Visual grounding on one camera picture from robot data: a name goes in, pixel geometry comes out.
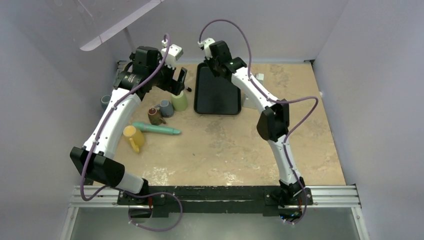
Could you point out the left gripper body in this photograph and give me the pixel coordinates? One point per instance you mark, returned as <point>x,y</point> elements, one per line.
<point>164,80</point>

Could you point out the blue patterned mug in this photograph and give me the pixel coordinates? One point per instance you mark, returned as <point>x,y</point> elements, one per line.
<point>165,108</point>

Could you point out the brown mug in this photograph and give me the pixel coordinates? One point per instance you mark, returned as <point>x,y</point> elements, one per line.
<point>155,117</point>

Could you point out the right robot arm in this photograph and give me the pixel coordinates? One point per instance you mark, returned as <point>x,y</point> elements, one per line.
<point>274,120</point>

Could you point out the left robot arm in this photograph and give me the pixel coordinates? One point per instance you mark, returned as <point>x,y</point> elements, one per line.
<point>148,68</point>

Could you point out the dark teal mug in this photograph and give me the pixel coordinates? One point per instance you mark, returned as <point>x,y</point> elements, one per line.
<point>104,101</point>

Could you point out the yellow mug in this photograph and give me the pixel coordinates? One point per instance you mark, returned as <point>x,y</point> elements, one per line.
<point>134,137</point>

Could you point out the green cup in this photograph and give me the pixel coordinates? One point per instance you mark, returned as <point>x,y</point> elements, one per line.
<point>179,102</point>

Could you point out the black tray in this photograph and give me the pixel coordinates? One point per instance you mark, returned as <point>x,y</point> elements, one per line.
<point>215,95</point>

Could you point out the teal cylinder toy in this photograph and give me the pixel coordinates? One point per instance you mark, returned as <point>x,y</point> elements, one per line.
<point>144,127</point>

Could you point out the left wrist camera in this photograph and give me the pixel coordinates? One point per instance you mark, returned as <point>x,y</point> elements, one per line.
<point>174,54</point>

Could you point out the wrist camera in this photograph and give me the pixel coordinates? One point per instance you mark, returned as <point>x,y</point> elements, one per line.
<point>174,54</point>
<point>205,46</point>

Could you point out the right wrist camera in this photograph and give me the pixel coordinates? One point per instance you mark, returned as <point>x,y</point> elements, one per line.
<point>205,46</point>

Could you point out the aluminium rail frame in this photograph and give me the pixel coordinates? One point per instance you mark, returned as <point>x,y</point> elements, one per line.
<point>334,215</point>

